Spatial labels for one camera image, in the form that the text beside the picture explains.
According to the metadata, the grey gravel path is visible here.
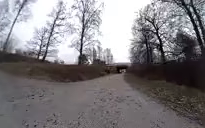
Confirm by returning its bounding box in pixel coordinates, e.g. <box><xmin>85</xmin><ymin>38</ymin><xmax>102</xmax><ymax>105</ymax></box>
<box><xmin>0</xmin><ymin>66</ymin><xmax>204</xmax><ymax>128</ymax></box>

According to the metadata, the leaf-strewn grass verge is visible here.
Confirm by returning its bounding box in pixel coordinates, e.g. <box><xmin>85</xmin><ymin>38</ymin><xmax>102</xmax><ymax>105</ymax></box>
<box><xmin>123</xmin><ymin>73</ymin><xmax>205</xmax><ymax>127</ymax></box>

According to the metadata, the dark hedge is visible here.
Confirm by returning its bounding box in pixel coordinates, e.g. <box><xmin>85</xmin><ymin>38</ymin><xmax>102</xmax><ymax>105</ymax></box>
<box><xmin>127</xmin><ymin>54</ymin><xmax>205</xmax><ymax>92</ymax></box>

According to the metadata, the group of bare trees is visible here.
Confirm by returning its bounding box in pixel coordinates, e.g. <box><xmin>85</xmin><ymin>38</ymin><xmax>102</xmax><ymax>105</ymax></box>
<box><xmin>0</xmin><ymin>0</ymin><xmax>114</xmax><ymax>66</ymax></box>

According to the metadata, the brown grassy embankment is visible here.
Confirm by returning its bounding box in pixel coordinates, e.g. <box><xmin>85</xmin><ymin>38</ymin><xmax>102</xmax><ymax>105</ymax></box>
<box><xmin>0</xmin><ymin>48</ymin><xmax>117</xmax><ymax>83</ymax></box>

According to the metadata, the row of bare trees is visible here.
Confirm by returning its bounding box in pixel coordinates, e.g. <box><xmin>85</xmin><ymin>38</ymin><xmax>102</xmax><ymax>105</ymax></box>
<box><xmin>128</xmin><ymin>0</ymin><xmax>205</xmax><ymax>66</ymax></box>

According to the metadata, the dark underpass bridge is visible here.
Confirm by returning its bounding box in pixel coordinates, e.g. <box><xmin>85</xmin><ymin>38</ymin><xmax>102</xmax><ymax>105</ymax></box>
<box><xmin>113</xmin><ymin>62</ymin><xmax>132</xmax><ymax>74</ymax></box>

